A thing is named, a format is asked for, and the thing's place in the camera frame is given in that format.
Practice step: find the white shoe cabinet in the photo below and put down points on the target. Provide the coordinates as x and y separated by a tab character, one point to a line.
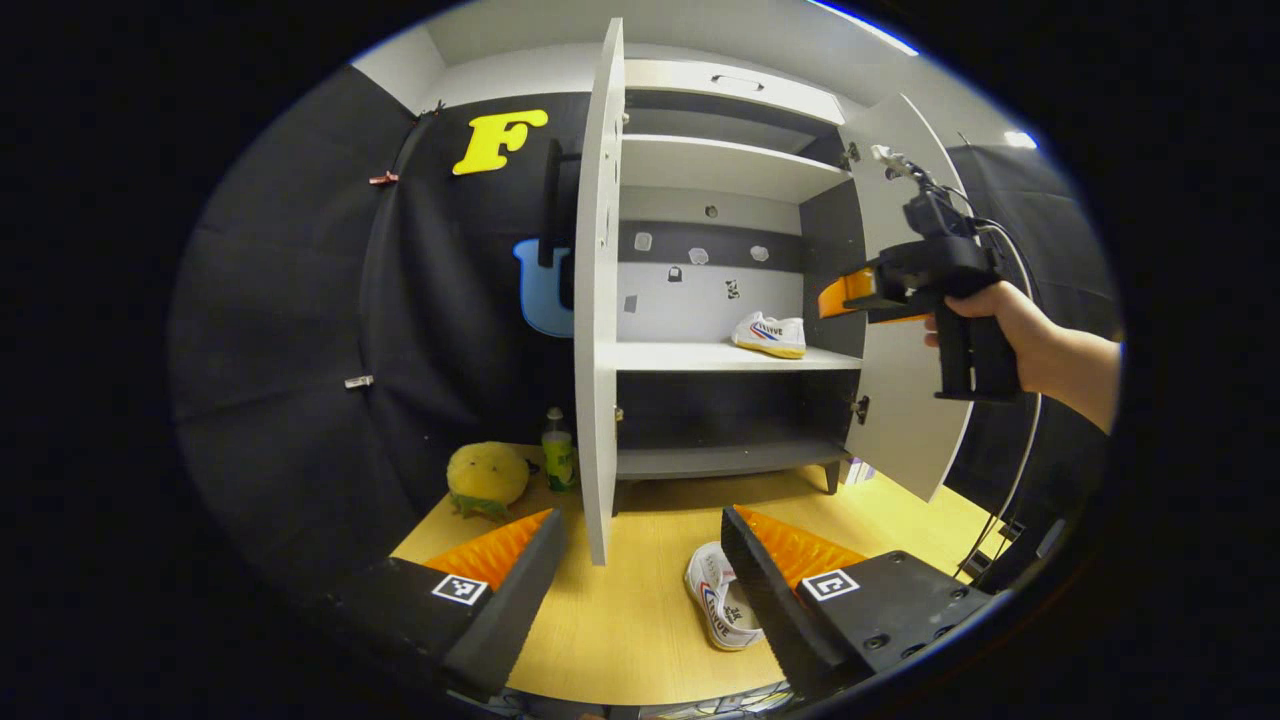
720	355

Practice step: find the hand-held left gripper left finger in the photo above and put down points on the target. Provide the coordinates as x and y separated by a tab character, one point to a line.
515	615

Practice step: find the white cover book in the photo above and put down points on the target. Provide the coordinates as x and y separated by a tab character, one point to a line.
858	472

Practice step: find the green drink bottle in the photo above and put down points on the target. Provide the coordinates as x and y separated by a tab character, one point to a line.
557	460

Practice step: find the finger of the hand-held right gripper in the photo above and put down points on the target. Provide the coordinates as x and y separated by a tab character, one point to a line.
900	317
845	292

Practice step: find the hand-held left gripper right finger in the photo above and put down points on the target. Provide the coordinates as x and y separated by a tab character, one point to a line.
770	610

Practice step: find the yellow plush toy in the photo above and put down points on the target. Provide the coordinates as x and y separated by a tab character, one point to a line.
487	475

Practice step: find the white canvas shoe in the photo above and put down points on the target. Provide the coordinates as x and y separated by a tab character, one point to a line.
770	335
715	600

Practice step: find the black backdrop cloth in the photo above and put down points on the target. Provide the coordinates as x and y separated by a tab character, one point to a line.
300	350

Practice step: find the ceiling light panel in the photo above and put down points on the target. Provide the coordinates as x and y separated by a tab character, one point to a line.
1021	140

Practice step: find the white cabinet drawer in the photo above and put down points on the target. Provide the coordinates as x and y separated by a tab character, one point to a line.
790	100

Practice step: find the red cloth clip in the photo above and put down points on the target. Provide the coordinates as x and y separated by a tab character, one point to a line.
383	179

